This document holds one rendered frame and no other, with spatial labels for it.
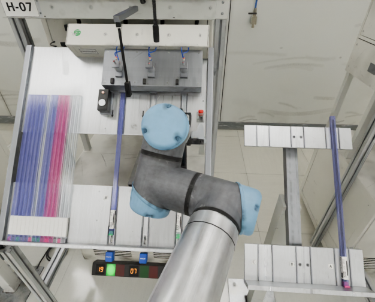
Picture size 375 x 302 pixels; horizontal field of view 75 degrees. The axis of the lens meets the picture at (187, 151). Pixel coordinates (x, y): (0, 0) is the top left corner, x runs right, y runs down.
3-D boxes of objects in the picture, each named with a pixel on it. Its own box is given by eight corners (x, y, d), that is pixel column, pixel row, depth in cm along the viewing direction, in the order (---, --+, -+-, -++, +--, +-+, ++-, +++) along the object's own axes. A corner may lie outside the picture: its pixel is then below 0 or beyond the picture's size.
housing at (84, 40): (206, 67, 95) (208, 46, 81) (83, 65, 97) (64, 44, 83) (207, 48, 96) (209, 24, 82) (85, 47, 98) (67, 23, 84)
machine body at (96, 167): (201, 271, 145) (206, 200, 109) (86, 265, 148) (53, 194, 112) (202, 192, 198) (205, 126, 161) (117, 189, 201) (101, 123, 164)
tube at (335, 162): (347, 286, 69) (349, 287, 68) (342, 286, 69) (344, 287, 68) (333, 117, 80) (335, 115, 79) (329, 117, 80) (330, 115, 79)
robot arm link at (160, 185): (177, 231, 38) (193, 162, 38) (117, 209, 41) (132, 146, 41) (191, 220, 45) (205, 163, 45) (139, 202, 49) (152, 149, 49)
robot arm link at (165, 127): (132, 147, 38) (144, 94, 38) (147, 147, 49) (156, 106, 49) (180, 159, 38) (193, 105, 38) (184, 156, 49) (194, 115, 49)
